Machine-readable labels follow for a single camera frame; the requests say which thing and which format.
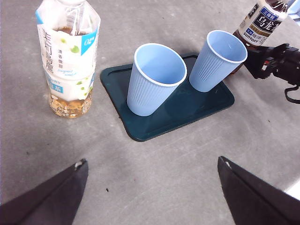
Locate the blue ribbed plastic cup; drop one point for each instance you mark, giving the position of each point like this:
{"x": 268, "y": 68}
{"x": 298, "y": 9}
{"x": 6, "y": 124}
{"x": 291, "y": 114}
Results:
{"x": 150, "y": 93}
{"x": 211, "y": 68}

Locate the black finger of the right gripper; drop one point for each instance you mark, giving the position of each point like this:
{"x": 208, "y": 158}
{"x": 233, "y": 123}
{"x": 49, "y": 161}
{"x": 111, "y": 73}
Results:
{"x": 255, "y": 62}

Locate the dark teal rectangular tray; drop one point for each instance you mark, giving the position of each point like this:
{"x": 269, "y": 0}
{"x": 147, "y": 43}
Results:
{"x": 187, "y": 110}

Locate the pale jasmine oolong tea bottle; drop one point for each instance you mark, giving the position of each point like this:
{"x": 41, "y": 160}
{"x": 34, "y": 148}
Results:
{"x": 68, "y": 58}

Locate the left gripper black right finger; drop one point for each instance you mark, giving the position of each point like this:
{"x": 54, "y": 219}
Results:
{"x": 255, "y": 201}

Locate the dark oolong tea bottle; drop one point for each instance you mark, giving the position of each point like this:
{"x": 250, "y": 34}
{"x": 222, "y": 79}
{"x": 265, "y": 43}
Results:
{"x": 260, "y": 25}

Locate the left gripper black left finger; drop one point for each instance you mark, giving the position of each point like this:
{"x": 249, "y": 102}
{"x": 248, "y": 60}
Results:
{"x": 47, "y": 201}

